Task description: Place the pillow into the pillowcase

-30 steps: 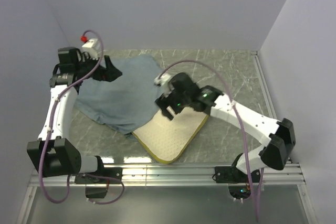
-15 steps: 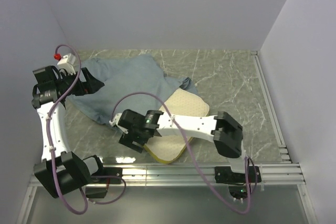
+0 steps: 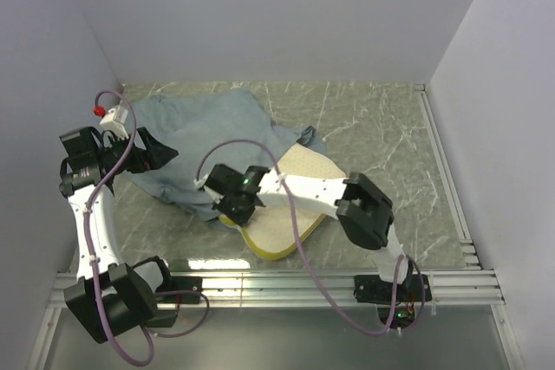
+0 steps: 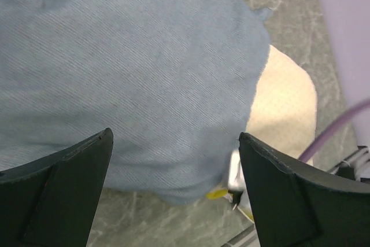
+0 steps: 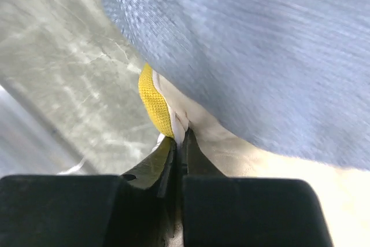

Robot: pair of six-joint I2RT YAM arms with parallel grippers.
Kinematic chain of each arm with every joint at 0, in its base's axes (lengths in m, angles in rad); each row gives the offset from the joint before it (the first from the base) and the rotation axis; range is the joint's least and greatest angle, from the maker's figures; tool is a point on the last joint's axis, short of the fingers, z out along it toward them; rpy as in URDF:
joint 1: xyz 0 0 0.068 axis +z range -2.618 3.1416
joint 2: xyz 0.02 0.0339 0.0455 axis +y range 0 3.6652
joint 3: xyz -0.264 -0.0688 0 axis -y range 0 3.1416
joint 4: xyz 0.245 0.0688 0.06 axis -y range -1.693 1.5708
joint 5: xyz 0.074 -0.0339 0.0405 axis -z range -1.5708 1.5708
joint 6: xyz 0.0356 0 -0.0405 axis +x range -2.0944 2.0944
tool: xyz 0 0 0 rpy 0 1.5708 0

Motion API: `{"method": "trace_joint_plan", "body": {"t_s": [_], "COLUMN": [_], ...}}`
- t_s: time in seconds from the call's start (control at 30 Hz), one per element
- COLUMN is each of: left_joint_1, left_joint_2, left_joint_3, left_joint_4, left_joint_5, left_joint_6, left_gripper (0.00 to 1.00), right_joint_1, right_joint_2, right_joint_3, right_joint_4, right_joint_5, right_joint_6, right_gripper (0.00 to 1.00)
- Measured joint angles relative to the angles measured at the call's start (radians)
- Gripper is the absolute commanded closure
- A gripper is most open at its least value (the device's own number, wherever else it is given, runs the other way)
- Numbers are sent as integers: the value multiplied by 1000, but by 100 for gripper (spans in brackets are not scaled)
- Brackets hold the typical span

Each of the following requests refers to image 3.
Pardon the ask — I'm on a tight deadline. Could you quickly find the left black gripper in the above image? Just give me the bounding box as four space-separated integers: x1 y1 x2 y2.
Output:
96 127 178 175

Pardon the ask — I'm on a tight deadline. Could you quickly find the cream pillow yellow edge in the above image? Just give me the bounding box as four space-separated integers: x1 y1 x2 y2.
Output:
219 144 345 261

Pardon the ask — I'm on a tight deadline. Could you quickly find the blue fabric pillowcase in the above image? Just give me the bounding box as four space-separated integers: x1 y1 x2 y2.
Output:
123 88 327 221

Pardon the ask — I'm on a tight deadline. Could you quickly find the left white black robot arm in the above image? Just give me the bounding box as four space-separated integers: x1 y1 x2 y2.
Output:
60 127 178 344

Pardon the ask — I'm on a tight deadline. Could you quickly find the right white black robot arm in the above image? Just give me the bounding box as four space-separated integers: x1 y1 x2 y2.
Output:
197 164 414 301

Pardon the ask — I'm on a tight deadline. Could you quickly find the left black controller box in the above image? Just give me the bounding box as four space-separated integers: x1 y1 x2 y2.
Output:
143 305 179 328

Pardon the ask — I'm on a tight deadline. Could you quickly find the right controller board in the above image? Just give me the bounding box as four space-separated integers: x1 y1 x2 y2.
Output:
377 304 415 330

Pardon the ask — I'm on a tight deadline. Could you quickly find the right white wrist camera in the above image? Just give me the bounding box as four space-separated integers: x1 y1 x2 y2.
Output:
193 174 221 200

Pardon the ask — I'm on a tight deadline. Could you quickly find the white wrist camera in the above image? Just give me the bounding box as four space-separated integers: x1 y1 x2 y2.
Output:
93 105 129 139
193 174 221 200

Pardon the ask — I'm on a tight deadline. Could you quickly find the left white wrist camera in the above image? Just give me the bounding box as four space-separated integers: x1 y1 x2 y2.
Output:
93 105 129 139

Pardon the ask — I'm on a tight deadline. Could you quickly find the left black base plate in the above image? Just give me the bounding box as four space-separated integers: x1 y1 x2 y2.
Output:
154 276 203 305

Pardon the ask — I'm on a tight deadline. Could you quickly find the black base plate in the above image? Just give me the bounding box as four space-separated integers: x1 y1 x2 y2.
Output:
154 276 203 305
353 275 433 305

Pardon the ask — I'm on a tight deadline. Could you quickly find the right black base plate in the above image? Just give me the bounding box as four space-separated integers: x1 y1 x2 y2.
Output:
353 275 433 305

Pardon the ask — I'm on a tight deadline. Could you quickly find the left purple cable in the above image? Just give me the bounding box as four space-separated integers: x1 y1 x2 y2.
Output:
82 90 211 367

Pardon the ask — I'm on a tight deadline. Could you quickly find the purple cable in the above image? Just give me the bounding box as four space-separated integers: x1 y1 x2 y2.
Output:
197 139 428 339
82 90 211 367

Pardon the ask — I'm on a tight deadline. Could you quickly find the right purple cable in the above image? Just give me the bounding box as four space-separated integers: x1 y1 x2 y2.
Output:
197 139 428 339

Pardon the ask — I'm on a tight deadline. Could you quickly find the aluminium front rail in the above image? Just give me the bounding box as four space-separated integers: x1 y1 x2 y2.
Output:
46 269 506 310

